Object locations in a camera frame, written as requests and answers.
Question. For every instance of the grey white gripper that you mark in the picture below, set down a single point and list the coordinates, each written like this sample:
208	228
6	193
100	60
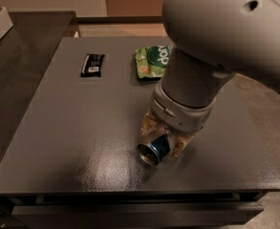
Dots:
178	114

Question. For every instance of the blue silver redbull can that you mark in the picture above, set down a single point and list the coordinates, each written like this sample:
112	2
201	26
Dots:
153	148

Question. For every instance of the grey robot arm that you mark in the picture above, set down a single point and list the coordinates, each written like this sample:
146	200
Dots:
213	40

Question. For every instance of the green snack bag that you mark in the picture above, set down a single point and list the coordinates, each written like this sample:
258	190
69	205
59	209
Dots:
151	61

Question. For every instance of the black snack bar wrapper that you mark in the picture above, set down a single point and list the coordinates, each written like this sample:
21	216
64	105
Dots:
92	65

